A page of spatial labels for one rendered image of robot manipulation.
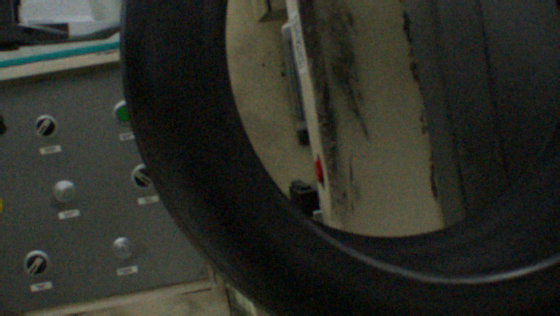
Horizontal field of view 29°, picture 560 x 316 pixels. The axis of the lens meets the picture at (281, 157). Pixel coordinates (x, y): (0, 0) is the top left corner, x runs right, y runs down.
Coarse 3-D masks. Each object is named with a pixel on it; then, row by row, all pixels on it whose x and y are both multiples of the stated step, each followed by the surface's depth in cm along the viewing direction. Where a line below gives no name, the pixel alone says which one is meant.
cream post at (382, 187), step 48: (288, 0) 133; (336, 0) 124; (384, 0) 125; (336, 48) 125; (384, 48) 125; (336, 96) 125; (384, 96) 125; (336, 144) 125; (384, 144) 125; (336, 192) 125; (384, 192) 126; (432, 192) 126
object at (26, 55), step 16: (32, 0) 156; (96, 0) 157; (112, 0) 158; (96, 16) 158; (112, 16) 158; (32, 48) 157; (48, 48) 157; (64, 48) 157; (80, 48) 157; (96, 48) 157; (112, 48) 157; (0, 64) 156; (16, 64) 156
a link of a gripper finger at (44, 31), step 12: (24, 24) 94; (36, 24) 94; (48, 24) 94; (60, 24) 94; (0, 36) 93; (12, 36) 93; (24, 36) 93; (36, 36) 93; (48, 36) 94; (60, 36) 94
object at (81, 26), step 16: (48, 0) 95; (64, 0) 95; (80, 0) 96; (32, 16) 95; (48, 16) 95; (64, 16) 95; (80, 16) 96; (80, 32) 95; (96, 32) 96; (112, 32) 97
